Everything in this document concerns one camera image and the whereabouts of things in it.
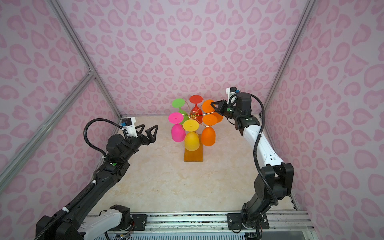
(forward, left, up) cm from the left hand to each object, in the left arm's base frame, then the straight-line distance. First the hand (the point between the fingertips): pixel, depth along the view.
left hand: (151, 123), depth 72 cm
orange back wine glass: (+9, -28, +1) cm, 29 cm away
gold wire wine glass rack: (-1, -21, -32) cm, 38 cm away
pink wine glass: (+1, -12, -9) cm, 15 cm away
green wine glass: (+15, -13, 0) cm, 19 cm away
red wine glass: (+8, -22, -1) cm, 23 cm away
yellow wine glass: (-5, -19, -7) cm, 21 cm away
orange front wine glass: (-3, -28, -8) cm, 29 cm away
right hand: (+10, -30, +4) cm, 32 cm away
